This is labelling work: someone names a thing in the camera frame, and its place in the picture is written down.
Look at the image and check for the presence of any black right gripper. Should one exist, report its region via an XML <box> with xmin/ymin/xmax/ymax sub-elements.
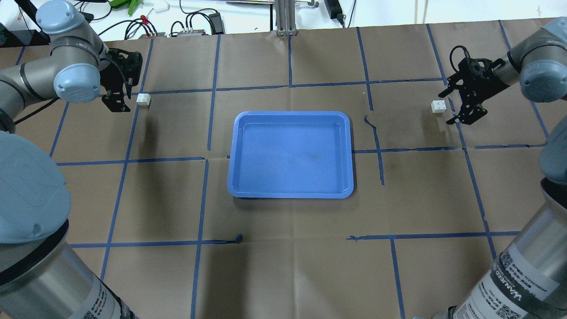
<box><xmin>438</xmin><ymin>57</ymin><xmax>510</xmax><ymax>125</ymax></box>

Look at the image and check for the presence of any white block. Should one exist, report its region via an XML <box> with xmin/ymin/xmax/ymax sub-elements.
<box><xmin>136</xmin><ymin>93</ymin><xmax>151</xmax><ymax>106</ymax></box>
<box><xmin>431</xmin><ymin>100</ymin><xmax>447</xmax><ymax>114</ymax></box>

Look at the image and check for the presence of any aluminium frame post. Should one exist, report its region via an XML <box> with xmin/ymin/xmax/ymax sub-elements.
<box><xmin>275</xmin><ymin>0</ymin><xmax>297</xmax><ymax>37</ymax></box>

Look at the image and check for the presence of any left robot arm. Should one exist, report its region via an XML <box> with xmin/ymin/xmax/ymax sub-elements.
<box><xmin>0</xmin><ymin>0</ymin><xmax>143</xmax><ymax>319</ymax></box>

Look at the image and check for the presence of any brown paper table cover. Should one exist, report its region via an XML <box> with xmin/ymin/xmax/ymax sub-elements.
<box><xmin>1</xmin><ymin>19</ymin><xmax>566</xmax><ymax>319</ymax></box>

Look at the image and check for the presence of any green clamp tool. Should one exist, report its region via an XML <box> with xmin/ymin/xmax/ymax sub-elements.
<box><xmin>108</xmin><ymin>0</ymin><xmax>144</xmax><ymax>17</ymax></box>

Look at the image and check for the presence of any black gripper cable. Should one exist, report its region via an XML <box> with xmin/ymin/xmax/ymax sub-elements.
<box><xmin>449</xmin><ymin>45</ymin><xmax>471</xmax><ymax>77</ymax></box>

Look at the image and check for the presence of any black power adapter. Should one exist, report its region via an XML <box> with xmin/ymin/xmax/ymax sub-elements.
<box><xmin>324</xmin><ymin>0</ymin><xmax>344</xmax><ymax>25</ymax></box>

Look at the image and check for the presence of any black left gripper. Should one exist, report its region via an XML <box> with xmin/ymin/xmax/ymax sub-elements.
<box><xmin>101</xmin><ymin>49</ymin><xmax>143</xmax><ymax>113</ymax></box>

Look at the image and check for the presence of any blue plastic tray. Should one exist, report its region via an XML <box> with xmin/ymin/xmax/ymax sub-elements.
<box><xmin>227</xmin><ymin>111</ymin><xmax>354</xmax><ymax>199</ymax></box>

